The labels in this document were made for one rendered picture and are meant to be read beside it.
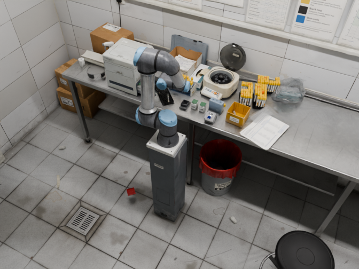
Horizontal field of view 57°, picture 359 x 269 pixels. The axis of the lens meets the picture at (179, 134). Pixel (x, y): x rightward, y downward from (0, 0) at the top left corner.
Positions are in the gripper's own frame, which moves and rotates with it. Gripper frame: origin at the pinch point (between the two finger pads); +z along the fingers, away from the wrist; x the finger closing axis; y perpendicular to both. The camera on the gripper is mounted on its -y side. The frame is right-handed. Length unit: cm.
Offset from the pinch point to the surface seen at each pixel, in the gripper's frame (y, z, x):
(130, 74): -18.9, -6.8, -4.4
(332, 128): 117, -62, 30
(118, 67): -28.9, -4.4, -4.4
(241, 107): 58, -36, 13
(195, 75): 19.1, -13.5, 32.4
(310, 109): 101, -53, 43
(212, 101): 39.7, -28.4, 6.7
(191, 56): 7, -9, 53
